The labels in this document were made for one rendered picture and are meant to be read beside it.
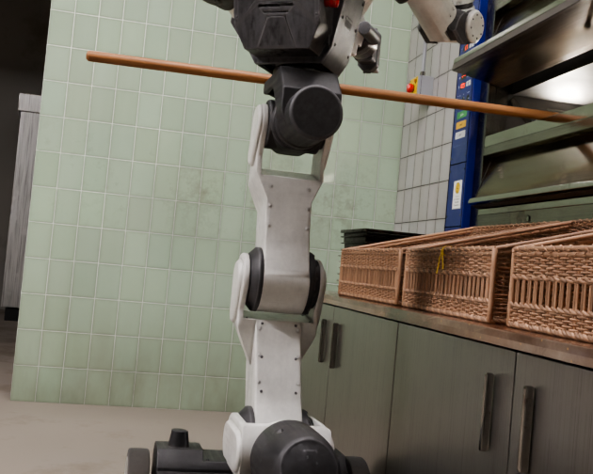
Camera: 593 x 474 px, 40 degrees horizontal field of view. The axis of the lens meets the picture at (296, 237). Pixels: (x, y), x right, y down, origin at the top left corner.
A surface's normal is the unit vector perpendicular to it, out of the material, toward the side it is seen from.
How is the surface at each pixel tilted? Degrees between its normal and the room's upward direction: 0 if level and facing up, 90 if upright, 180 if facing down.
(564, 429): 90
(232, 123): 90
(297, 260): 66
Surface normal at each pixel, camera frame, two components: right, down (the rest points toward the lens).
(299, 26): -0.37, 0.19
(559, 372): -0.97, -0.10
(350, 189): 0.21, -0.02
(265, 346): 0.25, -0.38
